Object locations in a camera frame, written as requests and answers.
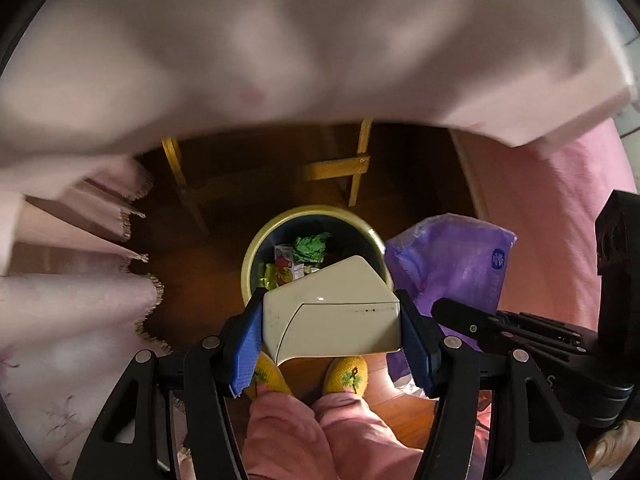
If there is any cream plastic box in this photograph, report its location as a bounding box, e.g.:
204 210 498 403
262 256 400 364

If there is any purple plastic bag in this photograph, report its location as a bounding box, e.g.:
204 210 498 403
383 212 518 391

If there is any green paper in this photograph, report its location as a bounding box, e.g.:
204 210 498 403
293 232 331 264

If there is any yellow snack bag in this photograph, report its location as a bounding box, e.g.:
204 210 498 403
258 263 279 290

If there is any strawberry milk carton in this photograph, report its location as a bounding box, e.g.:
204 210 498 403
274 245 305 285

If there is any blue trash bin yellow rim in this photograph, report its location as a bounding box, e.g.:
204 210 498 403
241 205 393 302

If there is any person's right hand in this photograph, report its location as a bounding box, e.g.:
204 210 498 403
586 420 640 470

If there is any right yellow slipper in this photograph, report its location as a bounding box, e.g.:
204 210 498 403
322 356 369 396

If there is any right pink trouser leg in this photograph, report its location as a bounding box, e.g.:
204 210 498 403
309 393 422 479

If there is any cartoon monster tablecloth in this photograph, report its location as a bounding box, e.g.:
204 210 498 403
1 0 637 198

